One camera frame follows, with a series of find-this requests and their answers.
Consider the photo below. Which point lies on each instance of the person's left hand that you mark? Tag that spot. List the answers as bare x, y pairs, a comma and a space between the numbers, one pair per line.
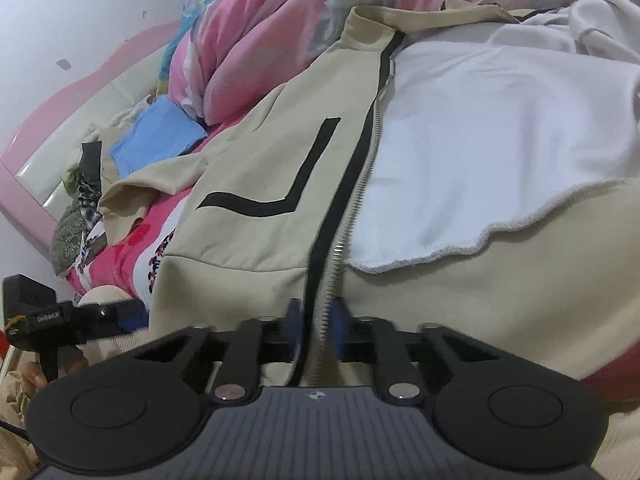
32, 375

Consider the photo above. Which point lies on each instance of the blue cloth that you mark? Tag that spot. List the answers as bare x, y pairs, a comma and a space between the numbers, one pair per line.
155, 135

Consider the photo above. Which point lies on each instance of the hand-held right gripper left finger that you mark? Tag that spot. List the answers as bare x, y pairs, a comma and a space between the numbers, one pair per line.
296, 320

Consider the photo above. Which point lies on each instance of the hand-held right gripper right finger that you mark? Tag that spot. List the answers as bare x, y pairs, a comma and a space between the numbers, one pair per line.
337, 325

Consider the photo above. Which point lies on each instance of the pink padded headboard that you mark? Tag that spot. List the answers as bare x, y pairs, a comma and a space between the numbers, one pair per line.
75, 90

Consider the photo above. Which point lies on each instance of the black white patterned cloth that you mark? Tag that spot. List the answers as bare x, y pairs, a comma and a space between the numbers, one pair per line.
87, 200

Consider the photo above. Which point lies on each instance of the olive patterned cloth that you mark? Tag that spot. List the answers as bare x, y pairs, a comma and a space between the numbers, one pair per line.
67, 240

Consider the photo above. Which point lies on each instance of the teal printed cloth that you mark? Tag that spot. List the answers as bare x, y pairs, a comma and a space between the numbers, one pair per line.
197, 5

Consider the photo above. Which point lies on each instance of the beige zip jacket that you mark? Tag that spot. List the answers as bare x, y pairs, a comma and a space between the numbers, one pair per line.
250, 185

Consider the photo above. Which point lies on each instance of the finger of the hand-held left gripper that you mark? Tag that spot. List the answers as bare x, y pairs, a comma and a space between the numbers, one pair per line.
107, 317

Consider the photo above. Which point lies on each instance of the pink flower-print blanket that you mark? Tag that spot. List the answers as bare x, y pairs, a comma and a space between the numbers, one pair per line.
120, 260

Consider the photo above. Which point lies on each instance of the white fluffy cloth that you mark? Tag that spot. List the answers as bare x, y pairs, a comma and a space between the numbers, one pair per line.
115, 120

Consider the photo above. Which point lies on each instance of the pink floral duvet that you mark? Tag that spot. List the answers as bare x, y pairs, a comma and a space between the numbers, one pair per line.
250, 35

